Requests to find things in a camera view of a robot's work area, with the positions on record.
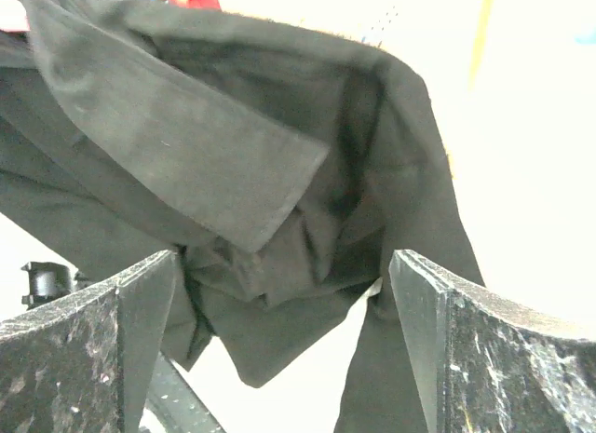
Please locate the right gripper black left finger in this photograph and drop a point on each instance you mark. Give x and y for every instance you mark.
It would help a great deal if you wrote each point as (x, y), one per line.
(84, 363)

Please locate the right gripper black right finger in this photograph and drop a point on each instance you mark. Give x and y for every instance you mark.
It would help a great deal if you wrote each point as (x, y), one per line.
(484, 363)

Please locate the black shirt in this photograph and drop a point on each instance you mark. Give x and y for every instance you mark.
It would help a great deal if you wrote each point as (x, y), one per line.
(284, 165)

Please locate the pink hanger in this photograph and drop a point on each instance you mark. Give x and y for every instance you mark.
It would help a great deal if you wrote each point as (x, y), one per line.
(13, 17)

